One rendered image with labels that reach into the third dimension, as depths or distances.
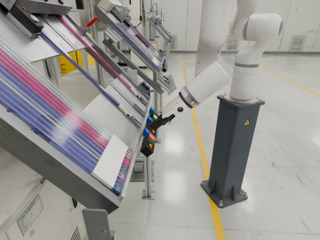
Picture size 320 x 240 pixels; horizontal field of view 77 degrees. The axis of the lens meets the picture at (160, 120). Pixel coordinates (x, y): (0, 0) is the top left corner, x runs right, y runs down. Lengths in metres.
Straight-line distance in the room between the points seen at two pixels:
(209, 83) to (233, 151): 0.66
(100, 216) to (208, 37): 0.55
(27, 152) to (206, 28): 0.56
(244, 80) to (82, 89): 1.44
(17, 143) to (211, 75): 0.54
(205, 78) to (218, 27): 0.15
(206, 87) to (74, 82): 1.53
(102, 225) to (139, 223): 0.90
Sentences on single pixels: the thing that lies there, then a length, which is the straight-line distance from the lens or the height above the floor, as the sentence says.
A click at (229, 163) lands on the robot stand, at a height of 0.32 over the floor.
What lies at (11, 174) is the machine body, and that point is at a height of 0.62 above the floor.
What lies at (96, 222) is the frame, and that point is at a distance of 0.47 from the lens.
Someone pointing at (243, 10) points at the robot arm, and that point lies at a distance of 1.01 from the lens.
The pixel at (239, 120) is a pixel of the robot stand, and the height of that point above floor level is 0.61.
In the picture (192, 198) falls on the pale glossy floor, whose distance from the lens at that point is 1.49.
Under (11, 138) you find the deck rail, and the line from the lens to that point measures 0.47.
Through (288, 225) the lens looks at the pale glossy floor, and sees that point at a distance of 1.55.
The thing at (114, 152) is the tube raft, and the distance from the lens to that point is 0.57.
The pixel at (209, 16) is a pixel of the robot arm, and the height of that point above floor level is 1.10.
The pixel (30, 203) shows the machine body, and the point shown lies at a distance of 0.78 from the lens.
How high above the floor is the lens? 1.08
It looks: 26 degrees down
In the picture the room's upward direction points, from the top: straight up
